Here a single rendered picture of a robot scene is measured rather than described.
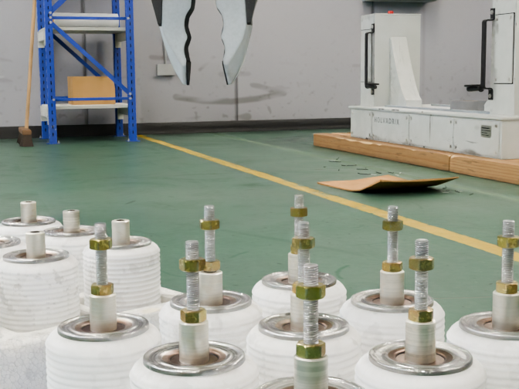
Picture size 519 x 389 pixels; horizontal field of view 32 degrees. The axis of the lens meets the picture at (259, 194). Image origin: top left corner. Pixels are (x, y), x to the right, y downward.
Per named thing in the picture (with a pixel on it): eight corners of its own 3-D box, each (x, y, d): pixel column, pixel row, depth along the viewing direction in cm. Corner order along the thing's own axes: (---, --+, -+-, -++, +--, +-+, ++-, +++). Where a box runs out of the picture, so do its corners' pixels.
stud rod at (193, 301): (195, 343, 66) (193, 242, 65) (184, 342, 67) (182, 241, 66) (203, 340, 67) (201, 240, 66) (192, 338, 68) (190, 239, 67)
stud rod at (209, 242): (217, 285, 84) (216, 204, 83) (213, 288, 83) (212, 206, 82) (207, 285, 84) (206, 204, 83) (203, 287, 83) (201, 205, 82)
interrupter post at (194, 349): (199, 370, 65) (198, 326, 65) (171, 366, 67) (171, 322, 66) (216, 361, 68) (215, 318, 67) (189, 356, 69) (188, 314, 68)
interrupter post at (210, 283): (225, 308, 83) (225, 273, 82) (200, 310, 82) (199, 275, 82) (221, 302, 85) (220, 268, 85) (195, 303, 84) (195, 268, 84)
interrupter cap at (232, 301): (259, 313, 81) (259, 306, 81) (175, 319, 79) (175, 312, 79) (242, 294, 88) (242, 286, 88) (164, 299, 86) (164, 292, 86)
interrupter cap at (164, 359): (212, 387, 62) (212, 377, 62) (122, 370, 66) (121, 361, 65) (262, 356, 69) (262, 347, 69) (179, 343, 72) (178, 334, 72)
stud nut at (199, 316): (195, 325, 65) (195, 313, 65) (176, 322, 66) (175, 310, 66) (210, 318, 67) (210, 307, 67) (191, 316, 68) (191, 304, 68)
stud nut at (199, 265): (194, 273, 65) (194, 262, 65) (174, 271, 66) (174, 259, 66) (209, 268, 67) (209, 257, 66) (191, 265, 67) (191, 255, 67)
